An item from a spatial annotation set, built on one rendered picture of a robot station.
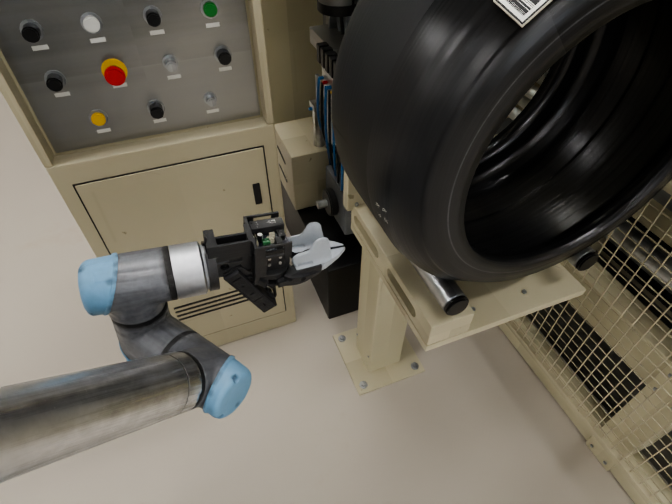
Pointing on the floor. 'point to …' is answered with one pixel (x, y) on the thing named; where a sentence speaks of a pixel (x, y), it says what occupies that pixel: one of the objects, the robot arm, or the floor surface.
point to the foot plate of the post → (365, 382)
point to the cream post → (378, 320)
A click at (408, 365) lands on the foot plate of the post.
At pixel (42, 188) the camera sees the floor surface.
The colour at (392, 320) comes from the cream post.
